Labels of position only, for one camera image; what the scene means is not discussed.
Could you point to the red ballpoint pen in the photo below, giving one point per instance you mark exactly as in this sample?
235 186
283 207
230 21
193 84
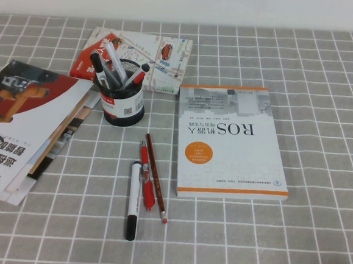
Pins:
145 166

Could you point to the black mesh pen holder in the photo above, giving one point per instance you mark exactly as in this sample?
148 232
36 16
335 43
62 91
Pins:
120 103

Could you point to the grey pen red band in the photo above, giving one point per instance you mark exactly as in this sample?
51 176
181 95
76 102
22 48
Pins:
136 78

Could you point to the translucent grey pen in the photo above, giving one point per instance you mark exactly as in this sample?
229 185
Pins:
112 76

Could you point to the white pen clear cap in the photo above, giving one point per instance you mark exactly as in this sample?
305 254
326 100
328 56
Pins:
116 63

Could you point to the dark red pencil with eraser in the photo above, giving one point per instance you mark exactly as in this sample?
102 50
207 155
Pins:
154 164

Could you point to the white orange ROS book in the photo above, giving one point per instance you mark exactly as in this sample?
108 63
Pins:
233 142

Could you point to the white marker black end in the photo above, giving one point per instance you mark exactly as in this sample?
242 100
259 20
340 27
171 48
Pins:
135 183

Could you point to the red map cover book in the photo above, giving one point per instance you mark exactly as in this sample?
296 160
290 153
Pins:
169 64

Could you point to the grey checked tablecloth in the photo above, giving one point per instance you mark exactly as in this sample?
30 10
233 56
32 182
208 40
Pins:
246 250

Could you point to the red and black robot book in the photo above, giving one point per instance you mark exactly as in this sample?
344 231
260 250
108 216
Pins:
21 119

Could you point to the plain white brochure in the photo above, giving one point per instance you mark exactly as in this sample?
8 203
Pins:
15 197

